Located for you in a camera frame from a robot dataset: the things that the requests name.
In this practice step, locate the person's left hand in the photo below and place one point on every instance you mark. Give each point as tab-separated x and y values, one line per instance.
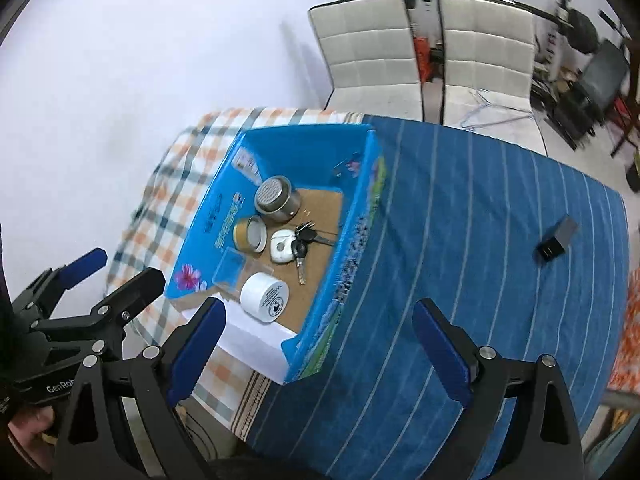
30	435

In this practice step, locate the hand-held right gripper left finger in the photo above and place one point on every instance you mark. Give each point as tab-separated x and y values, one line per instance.
195	355

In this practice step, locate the orange plaid tablecloth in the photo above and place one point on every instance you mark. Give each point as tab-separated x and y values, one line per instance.
175	180

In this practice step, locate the blue cardboard box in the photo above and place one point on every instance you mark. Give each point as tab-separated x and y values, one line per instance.
320	220

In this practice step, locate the clear plastic box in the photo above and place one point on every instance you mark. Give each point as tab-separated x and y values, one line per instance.
230	270

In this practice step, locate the barbell with black plates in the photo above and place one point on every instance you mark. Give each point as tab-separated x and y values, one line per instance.
582	30

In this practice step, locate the white cylinder container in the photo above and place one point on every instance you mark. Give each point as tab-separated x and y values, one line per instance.
262	297

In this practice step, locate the black weight bench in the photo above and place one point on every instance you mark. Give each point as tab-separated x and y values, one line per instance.
600	85

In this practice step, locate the bunch of keys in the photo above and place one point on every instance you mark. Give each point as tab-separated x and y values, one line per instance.
302	245

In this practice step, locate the teal cloth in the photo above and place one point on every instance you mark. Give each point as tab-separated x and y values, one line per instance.
615	457

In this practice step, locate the white padded chair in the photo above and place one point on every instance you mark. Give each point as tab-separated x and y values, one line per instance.
487	55
367	55

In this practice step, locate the orange floral cloth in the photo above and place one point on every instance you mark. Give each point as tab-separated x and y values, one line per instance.
627	350

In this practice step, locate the gold tape roll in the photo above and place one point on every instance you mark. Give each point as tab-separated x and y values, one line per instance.
246	232

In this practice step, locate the black power adapter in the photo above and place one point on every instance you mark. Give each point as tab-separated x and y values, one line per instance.
555	242

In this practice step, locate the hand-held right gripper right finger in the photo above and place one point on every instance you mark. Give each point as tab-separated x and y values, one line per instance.
445	355

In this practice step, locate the brown wooden chair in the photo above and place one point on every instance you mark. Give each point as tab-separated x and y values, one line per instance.
631	110

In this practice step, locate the white barbell rack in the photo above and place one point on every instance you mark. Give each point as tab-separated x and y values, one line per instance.
560	25

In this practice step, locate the round metal tin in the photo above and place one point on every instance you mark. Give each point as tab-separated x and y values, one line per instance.
275	197

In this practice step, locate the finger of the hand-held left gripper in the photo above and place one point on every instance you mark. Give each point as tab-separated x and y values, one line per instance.
85	262
140	290

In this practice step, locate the blue striped tablecloth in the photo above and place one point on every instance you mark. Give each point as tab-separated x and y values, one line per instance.
450	240

